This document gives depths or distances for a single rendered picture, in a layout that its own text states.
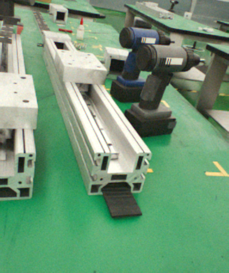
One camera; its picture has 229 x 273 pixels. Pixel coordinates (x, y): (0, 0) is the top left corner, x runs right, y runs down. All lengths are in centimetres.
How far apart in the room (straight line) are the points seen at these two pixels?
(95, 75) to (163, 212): 39
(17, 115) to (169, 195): 30
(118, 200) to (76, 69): 36
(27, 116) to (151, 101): 33
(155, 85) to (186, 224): 33
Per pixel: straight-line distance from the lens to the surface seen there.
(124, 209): 49
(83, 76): 75
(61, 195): 51
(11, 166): 49
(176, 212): 53
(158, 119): 73
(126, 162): 53
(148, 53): 65
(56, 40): 121
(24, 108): 49
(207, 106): 286
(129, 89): 91
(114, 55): 110
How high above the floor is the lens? 111
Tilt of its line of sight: 25 degrees down
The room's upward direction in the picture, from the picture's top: 12 degrees clockwise
